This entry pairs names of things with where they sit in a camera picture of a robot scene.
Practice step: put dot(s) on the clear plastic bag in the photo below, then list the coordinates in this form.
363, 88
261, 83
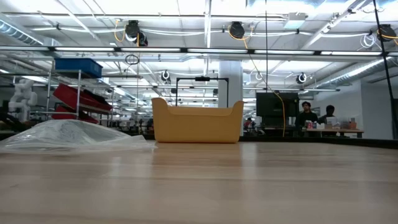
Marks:
68, 133

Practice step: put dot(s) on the yellow plastic bin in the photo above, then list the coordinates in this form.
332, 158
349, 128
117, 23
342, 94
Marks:
196, 124

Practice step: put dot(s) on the white round column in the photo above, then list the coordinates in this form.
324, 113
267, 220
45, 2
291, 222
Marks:
230, 84

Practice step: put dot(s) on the black monitor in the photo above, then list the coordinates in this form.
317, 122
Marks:
273, 109

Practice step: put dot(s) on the long ceiling light strip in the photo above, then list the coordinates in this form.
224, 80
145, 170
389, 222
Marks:
149, 49

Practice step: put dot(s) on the person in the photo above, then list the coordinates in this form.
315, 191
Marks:
306, 116
329, 111

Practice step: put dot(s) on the metal shelf rack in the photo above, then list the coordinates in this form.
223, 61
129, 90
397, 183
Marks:
78, 102

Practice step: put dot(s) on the red storage bin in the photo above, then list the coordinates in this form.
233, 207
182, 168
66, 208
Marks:
66, 115
71, 95

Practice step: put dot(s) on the blue storage bin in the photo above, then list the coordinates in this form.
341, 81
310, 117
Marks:
77, 67

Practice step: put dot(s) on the wooden side table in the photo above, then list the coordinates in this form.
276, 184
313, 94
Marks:
351, 131

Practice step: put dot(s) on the white robot figure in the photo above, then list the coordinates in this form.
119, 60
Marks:
21, 96

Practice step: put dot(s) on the black slanted pole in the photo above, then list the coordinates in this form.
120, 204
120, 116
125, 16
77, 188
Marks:
385, 62

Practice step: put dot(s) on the black camera gantry frame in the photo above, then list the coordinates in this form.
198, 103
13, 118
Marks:
202, 78

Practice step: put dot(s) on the silver ventilation duct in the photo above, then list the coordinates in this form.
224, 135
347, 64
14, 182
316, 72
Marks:
351, 73

